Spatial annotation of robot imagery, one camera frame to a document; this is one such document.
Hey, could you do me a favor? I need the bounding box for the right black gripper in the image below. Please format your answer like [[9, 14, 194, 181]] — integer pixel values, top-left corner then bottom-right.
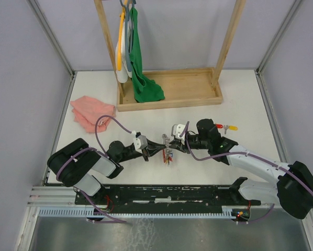
[[168, 134, 210, 154]]

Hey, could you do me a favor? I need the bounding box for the grey key holder with rings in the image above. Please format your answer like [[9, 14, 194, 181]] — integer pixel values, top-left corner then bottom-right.
[[162, 134, 173, 166]]

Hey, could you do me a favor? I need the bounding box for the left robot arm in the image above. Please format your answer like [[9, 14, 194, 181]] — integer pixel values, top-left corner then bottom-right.
[[47, 137, 166, 204]]

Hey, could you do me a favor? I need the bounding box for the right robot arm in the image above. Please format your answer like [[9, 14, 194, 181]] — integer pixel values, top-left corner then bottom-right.
[[170, 119, 313, 220]]

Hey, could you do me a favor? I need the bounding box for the yellow tag key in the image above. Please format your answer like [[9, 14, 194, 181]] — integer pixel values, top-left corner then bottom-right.
[[223, 125, 238, 134]]

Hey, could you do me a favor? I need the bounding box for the wooden clothes rack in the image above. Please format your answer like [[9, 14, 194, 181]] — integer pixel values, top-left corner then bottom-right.
[[93, 0, 248, 112]]

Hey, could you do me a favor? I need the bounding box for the green hanging garment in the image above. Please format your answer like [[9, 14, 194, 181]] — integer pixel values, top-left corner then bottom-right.
[[129, 7, 165, 103]]

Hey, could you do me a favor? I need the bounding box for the pink folded cloth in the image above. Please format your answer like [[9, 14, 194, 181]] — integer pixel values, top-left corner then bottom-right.
[[70, 96, 116, 133]]

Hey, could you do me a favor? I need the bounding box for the white hanging garment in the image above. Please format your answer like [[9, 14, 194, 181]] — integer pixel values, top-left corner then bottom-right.
[[115, 26, 132, 83]]

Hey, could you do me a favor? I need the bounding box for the yellow clothes hanger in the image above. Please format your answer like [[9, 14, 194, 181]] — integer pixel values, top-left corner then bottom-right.
[[116, 7, 126, 71]]

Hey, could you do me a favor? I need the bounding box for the grey clothes hanger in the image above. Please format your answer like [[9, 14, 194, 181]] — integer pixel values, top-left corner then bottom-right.
[[120, 1, 136, 71]]

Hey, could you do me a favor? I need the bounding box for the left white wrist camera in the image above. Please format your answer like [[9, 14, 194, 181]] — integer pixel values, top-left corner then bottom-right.
[[133, 132, 148, 153]]

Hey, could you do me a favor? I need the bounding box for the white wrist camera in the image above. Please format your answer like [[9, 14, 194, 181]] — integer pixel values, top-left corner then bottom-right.
[[171, 123, 188, 144], [133, 132, 148, 153]]

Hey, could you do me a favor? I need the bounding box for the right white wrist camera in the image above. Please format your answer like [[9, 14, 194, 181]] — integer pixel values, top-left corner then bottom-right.
[[171, 123, 188, 144]]

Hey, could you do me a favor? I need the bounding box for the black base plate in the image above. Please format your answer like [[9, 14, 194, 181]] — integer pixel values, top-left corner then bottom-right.
[[75, 184, 262, 212]]

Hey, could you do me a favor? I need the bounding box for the grey cable duct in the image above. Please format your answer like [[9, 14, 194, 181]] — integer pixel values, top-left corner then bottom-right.
[[38, 205, 243, 218]]

